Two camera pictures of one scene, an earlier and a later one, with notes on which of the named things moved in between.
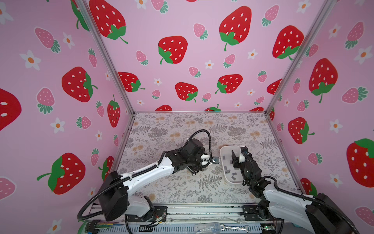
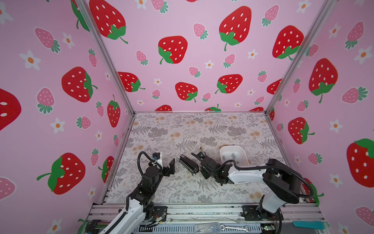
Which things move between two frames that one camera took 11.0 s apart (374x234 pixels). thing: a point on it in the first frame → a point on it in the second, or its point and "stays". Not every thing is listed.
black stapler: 193,169 stays
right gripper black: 235,160 → 201,170
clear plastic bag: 209,227 stays
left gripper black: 201,152 → 167,172
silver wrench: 247,228 stays
